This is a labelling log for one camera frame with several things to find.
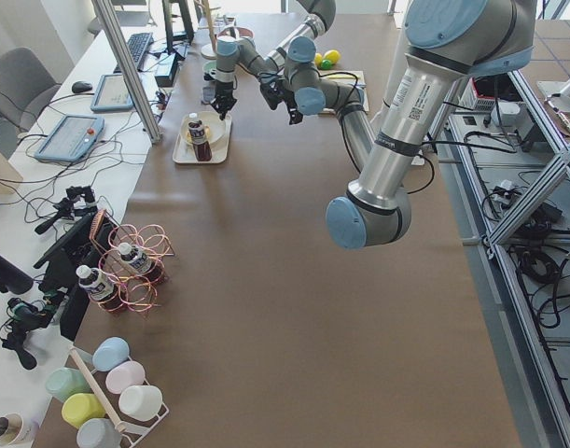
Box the black computer mouse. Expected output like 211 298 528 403
71 81 92 93

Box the yellow cup on rack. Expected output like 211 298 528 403
62 393 106 428

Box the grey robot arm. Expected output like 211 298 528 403
284 1 536 249
211 1 375 171

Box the grey office chair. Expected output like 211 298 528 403
0 47 62 132

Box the grey cup on rack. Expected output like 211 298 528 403
76 418 121 448

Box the mint green bowl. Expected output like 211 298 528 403
202 61 216 81

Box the teach pendant tablet near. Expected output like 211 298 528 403
34 115 104 162

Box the paper cup with metal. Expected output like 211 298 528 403
0 413 39 447

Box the tea bottle on tray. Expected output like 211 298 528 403
188 113 212 162

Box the black keyboard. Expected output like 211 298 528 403
127 32 153 72

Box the bamboo cutting board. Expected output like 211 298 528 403
319 70 369 115

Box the aluminium frame post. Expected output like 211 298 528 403
92 0 162 144

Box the tea bottle in rack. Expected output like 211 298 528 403
76 265 125 313
118 242 164 285

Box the green lime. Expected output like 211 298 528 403
317 59 334 71

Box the wooden cup rack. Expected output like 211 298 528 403
69 346 169 447

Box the blue cup on rack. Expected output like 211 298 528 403
92 337 130 371

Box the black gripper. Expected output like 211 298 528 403
260 77 303 125
211 80 237 119

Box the grey folded cloth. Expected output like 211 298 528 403
202 85 215 105

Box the white cup on rack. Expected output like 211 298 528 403
118 385 163 422

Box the teach pendant tablet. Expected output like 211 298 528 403
90 74 133 113
34 115 104 162

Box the copper wire bottle rack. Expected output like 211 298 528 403
89 210 174 317

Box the teach pendant tablet far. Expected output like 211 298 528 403
90 74 133 113

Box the pink cup on rack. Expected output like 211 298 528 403
105 360 146 395

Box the white round plate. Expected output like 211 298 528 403
180 111 227 144

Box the cream rabbit tray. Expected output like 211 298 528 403
173 115 231 164

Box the yellow lemon lower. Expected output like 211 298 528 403
322 49 341 65

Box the pink bowl of ice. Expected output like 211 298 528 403
217 25 254 42

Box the green cup on rack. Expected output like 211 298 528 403
45 367 91 402

